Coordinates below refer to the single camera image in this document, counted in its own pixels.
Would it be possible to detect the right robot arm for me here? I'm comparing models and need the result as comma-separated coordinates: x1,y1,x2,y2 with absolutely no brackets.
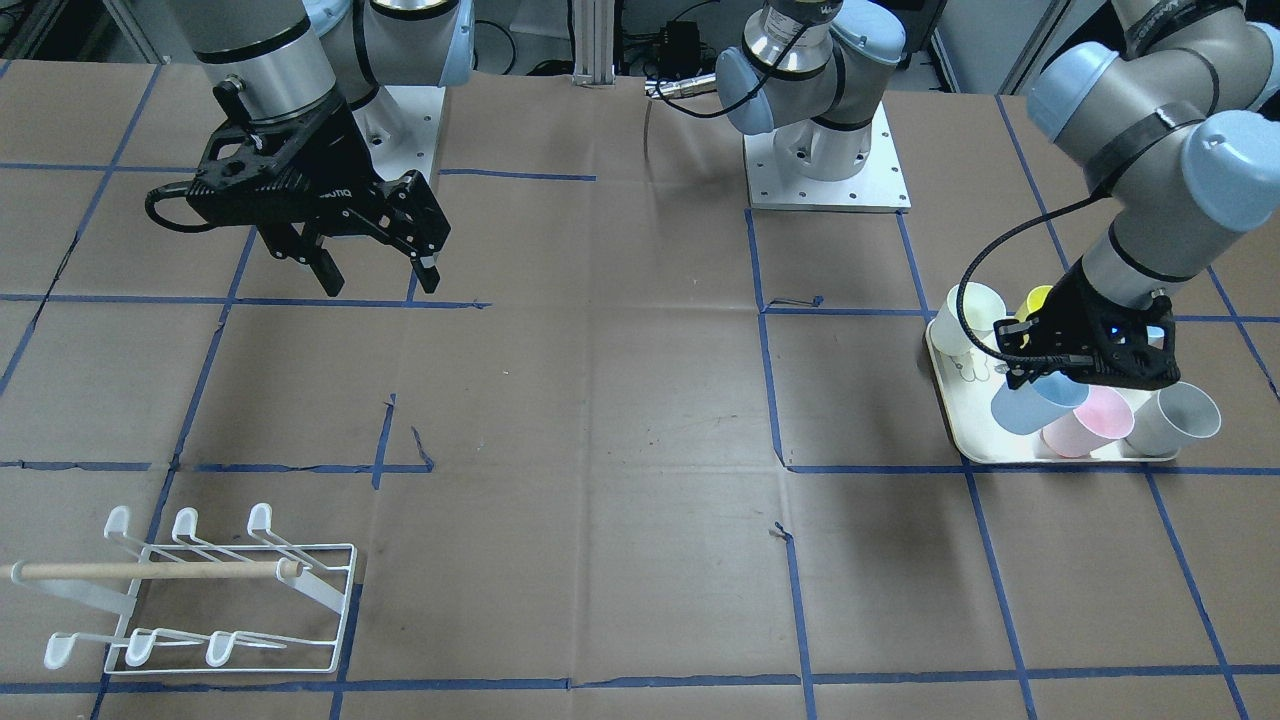
143,1,475,297

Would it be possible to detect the cream plastic tray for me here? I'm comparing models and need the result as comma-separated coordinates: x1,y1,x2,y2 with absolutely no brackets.
924,320,1181,465

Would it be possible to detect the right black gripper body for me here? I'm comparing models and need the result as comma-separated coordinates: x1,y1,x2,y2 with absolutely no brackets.
186,78,401,241

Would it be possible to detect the aluminium frame post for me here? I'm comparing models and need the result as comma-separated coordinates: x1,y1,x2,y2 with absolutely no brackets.
570,0,618,87

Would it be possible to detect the light blue cup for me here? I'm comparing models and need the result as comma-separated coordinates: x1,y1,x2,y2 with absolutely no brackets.
989,372,1091,436

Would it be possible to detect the grey cup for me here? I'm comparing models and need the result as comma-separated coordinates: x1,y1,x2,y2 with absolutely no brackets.
1124,382,1222,457

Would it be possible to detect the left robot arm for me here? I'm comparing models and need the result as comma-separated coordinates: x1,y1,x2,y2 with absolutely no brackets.
716,1,1277,391

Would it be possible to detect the cream white cup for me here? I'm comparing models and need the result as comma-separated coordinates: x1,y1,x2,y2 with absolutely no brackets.
929,282,1007,357

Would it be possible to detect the yellow cup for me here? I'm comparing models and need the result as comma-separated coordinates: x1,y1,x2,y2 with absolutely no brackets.
1015,284,1053,322

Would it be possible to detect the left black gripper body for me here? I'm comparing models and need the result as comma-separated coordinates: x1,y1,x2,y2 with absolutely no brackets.
1005,261,1178,391

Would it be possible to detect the pink cup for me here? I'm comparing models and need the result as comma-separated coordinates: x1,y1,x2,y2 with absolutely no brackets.
1039,386,1135,457

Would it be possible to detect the white wire cup rack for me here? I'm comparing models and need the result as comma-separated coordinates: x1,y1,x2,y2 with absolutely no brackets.
3,503,358,676

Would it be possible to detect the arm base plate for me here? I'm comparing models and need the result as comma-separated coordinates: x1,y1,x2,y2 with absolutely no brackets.
744,104,913,213
355,85,445,181

